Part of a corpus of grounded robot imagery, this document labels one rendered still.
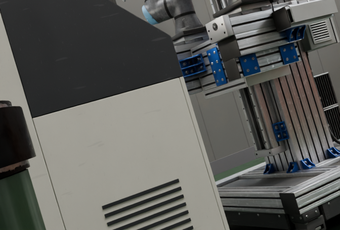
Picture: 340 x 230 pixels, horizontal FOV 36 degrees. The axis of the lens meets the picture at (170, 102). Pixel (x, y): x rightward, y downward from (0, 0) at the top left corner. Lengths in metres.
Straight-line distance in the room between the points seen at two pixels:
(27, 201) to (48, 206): 1.46
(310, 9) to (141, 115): 0.89
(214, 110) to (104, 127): 3.03
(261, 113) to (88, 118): 0.99
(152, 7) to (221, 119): 2.26
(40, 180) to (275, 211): 1.00
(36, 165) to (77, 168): 0.14
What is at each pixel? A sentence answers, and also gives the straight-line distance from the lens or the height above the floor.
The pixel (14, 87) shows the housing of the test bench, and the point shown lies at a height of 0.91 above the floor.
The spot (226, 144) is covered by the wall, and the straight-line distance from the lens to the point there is 4.86.
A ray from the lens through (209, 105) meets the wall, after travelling 4.81.
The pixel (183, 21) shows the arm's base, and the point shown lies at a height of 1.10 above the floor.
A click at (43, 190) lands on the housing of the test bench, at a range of 1.83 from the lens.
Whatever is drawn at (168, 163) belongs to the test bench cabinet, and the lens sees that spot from 1.94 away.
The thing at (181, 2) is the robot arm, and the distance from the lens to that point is 2.75.
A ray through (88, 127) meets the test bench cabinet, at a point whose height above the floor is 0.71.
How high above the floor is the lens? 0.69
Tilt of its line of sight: 1 degrees up
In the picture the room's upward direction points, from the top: 17 degrees counter-clockwise
